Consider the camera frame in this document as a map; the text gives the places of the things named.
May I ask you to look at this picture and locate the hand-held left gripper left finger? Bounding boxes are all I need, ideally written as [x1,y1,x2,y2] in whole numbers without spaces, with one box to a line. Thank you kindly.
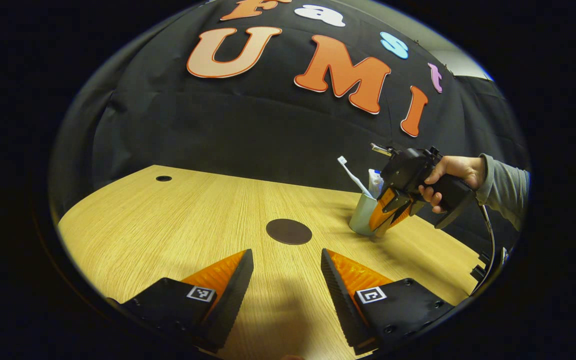
[105,248,255,353]

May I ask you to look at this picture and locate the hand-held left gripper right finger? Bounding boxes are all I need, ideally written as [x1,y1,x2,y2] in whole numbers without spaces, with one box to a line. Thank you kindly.
[320,248,456,356]

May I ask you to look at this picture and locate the pale green cup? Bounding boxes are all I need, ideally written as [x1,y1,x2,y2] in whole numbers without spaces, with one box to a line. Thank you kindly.
[349,192,380,236]

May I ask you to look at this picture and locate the white toothpaste tube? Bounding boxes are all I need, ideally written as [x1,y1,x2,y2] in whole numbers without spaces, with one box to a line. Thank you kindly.
[368,168,385,199]

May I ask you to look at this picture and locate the white toothbrush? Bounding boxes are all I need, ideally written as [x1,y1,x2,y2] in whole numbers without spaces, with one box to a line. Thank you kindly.
[337,155,374,199]

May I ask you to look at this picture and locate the dark brown round coaster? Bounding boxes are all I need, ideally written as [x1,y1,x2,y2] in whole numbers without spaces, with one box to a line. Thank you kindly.
[266,218,313,246]

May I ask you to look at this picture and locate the wooden desktop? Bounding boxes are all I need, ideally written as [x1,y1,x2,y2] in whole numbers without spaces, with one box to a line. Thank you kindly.
[57,164,486,360]

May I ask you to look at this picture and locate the black cable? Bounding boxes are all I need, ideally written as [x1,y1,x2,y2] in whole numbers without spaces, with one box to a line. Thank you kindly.
[470,202,496,296]

